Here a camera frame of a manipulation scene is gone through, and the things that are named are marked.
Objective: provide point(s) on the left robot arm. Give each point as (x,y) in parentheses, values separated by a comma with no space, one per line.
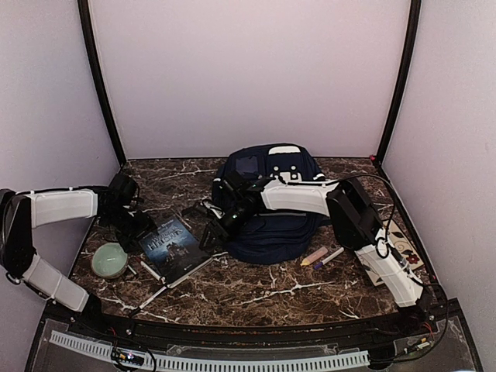
(64,215)

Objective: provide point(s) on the black capped white marker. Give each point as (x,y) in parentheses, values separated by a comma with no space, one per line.
(138,309)

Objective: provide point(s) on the floral square ceramic plate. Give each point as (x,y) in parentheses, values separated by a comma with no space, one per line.
(404,246)

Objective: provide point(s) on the dark blue hardcover book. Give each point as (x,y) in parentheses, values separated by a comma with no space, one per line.
(174,252)

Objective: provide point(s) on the small green circuit board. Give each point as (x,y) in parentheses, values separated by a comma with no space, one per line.
(125,356)

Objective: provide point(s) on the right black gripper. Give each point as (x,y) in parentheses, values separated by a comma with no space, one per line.
(210,227)

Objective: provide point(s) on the white slotted cable duct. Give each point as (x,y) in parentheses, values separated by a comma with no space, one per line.
(189,358)

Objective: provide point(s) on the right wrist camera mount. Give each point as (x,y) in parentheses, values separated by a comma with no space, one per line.
(206,208)

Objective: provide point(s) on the black front rail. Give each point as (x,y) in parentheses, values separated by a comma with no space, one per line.
(362,331)

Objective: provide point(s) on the left black frame post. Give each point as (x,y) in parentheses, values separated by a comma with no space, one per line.
(98,80)

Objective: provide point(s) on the blue capped white marker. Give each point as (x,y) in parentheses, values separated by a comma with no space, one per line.
(329,258)

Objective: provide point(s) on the pink highlighter pen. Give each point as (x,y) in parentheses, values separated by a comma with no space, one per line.
(311,258)

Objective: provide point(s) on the red capped white marker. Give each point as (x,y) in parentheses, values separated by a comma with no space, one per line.
(151,271)

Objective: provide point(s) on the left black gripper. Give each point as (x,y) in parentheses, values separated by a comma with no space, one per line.
(146,225)

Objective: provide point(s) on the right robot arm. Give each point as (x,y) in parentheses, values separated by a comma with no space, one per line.
(356,224)

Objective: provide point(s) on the right black frame post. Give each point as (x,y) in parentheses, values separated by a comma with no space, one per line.
(401,80)

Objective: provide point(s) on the navy blue backpack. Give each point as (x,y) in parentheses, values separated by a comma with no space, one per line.
(270,237)

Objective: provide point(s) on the black frame post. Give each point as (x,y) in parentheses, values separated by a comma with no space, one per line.
(98,80)
(401,80)

